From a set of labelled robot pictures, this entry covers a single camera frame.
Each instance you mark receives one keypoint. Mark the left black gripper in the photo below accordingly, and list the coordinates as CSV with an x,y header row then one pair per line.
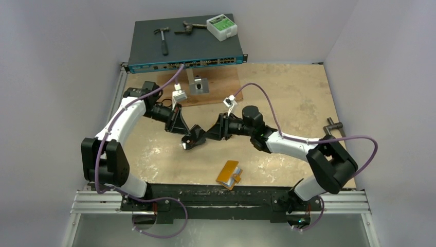
x,y
176,123

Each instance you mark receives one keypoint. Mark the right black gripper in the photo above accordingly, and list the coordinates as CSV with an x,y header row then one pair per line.
x,y
222,125

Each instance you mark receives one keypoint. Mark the orange leather card holder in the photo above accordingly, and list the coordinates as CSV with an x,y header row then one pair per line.
x,y
230,175

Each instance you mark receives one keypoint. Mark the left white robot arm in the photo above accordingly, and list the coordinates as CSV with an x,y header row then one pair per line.
x,y
103,157

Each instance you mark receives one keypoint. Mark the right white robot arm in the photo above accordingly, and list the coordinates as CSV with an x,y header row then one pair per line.
x,y
332,166

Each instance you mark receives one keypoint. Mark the wooden board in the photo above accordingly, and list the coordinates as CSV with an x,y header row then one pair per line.
x,y
222,83

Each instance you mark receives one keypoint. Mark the claw hammer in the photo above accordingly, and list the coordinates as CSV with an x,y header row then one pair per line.
x,y
164,46

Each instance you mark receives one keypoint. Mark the rusty pliers tool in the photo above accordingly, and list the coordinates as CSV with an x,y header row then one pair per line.
x,y
189,27

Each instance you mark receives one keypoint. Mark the white green electrical box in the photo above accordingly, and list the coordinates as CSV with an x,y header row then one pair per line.
x,y
222,27

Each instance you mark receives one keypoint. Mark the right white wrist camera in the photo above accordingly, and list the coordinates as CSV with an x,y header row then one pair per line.
x,y
231,103

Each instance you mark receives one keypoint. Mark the metal post bracket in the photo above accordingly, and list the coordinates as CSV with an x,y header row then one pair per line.
x,y
197,84

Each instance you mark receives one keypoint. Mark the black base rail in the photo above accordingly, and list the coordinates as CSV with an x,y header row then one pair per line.
x,y
214,202

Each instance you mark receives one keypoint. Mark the blue network switch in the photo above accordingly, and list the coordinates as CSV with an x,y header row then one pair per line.
x,y
200,49

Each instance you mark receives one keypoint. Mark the aluminium frame rail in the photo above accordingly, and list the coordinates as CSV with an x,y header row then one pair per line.
x,y
101,199

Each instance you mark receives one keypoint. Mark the grey metal crank handle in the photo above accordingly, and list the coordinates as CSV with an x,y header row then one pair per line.
x,y
333,126

